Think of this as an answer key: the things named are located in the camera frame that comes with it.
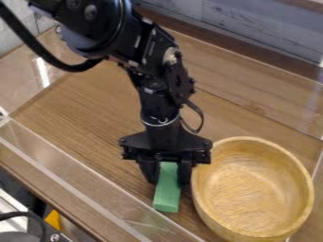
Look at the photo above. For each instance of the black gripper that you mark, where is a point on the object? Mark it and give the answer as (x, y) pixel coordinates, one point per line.
(167, 144)

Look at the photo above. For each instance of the green rectangular block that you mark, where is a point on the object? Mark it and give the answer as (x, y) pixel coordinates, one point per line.
(167, 190)

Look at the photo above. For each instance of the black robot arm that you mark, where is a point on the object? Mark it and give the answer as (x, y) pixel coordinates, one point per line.
(106, 30)

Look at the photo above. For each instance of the brown wooden bowl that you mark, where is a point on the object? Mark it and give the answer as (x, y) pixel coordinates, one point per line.
(253, 192)

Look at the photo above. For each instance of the yellow label plate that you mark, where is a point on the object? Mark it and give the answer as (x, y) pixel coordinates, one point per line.
(52, 219)

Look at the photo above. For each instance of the clear acrylic enclosure wall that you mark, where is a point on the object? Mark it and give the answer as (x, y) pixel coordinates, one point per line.
(66, 118)

